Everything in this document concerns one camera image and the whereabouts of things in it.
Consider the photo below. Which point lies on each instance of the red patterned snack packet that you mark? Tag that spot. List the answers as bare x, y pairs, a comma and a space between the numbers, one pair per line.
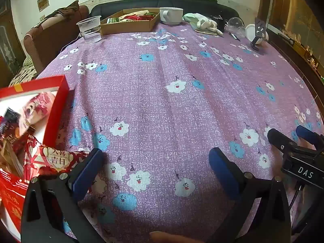
40, 159

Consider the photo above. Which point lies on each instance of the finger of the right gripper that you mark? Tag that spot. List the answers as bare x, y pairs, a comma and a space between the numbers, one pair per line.
308, 135
279, 140

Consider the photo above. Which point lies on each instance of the purple floral tablecloth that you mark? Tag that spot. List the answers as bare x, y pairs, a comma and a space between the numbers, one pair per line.
156, 103

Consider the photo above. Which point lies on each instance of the pink snack packet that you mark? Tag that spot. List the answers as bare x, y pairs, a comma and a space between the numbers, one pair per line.
35, 110

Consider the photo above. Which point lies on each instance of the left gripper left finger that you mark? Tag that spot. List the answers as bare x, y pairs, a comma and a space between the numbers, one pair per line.
84, 173

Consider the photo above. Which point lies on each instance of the patterned blanket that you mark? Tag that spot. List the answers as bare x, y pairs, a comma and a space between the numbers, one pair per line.
26, 73

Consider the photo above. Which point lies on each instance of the black pen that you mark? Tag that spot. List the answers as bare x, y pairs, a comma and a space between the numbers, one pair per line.
235, 36

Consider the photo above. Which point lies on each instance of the black leather sofa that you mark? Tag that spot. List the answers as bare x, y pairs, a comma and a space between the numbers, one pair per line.
207, 8

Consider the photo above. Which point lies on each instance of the clear plastic cup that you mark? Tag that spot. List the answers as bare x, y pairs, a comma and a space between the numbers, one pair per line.
90, 29

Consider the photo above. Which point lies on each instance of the wall notice plaque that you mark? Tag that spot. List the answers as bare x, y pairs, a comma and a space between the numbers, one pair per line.
42, 4

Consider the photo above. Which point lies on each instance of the white ceramic mug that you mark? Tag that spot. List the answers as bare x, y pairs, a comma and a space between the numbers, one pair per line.
171, 15

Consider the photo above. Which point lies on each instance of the white plush toy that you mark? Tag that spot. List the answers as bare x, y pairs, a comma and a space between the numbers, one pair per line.
202, 23

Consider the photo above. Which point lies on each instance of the clear glass jar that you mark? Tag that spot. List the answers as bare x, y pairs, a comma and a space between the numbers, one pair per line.
236, 26

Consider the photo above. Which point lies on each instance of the white round container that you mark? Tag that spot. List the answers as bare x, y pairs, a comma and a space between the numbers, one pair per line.
250, 34

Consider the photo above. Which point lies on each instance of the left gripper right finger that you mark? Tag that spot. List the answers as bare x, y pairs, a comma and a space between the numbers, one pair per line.
228, 173

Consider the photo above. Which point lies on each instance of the brown cardboard snack box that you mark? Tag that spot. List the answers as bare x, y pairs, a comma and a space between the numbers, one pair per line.
130, 20

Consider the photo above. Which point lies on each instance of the brown armchair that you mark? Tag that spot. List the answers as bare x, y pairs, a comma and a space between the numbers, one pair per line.
45, 40

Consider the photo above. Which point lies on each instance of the red gift box tray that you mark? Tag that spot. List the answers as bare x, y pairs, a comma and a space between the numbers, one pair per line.
45, 131

